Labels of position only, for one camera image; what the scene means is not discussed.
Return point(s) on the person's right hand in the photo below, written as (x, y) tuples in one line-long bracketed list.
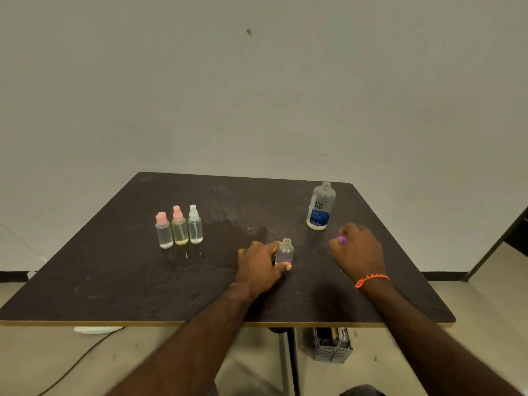
[(361, 253)]

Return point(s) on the person's left hand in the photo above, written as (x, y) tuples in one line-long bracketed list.
[(258, 270)]

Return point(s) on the person's left thumb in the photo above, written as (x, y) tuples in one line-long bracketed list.
[(283, 268)]

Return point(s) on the person's right fingers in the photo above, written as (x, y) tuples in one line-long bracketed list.
[(344, 239)]

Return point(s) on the small clear bottle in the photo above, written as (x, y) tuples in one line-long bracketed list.
[(285, 252)]

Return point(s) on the person's left forearm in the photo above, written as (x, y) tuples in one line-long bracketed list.
[(185, 346)]

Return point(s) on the person's right forearm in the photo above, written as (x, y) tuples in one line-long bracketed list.
[(433, 338)]

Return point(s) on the large clear solution bottle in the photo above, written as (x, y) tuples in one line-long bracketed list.
[(321, 206)]

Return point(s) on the orange wristband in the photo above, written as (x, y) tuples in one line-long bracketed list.
[(370, 280)]

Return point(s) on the grey plastic basket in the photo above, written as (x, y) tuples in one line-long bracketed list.
[(331, 345)]

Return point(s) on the table leg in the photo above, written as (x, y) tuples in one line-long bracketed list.
[(288, 360)]

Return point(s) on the clear bottle white sprayer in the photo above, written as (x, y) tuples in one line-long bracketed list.
[(195, 225)]

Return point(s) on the yellow liquid bottle pink sprayer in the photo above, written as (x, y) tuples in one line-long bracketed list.
[(179, 226)]

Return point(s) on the clear bottle pink flat cap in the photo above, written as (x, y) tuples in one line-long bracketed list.
[(163, 230)]

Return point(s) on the white object under table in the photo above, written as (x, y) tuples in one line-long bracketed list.
[(98, 329)]

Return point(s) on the dark furniture frame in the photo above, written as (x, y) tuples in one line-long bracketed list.
[(501, 243)]

